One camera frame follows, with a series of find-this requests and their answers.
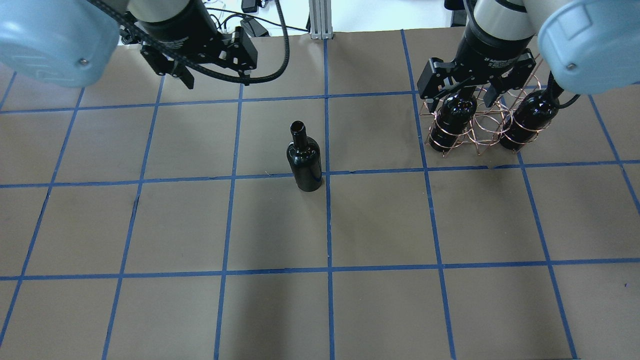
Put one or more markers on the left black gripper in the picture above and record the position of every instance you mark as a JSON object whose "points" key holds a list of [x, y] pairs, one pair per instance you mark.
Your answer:
{"points": [[186, 34]]}

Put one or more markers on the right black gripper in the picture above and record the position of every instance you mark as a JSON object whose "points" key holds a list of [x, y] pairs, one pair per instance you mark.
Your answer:
{"points": [[487, 53]]}

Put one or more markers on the dark wine bottle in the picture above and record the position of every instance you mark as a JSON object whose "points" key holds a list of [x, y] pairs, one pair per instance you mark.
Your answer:
{"points": [[304, 158]]}

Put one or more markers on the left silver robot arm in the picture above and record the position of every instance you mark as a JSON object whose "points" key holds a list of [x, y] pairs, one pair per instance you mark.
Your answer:
{"points": [[69, 42]]}

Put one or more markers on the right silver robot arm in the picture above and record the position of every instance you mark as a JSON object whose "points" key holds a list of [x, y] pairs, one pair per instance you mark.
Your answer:
{"points": [[590, 46]]}

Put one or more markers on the dark bottle in rack end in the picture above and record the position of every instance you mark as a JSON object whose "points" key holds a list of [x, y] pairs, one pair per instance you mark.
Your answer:
{"points": [[534, 113]]}

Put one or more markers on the copper wire wine rack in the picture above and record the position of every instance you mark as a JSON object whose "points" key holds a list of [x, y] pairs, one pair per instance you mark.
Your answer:
{"points": [[488, 124]]}

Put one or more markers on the aluminium frame post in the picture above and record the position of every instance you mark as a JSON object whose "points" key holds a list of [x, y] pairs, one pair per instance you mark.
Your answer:
{"points": [[320, 16]]}

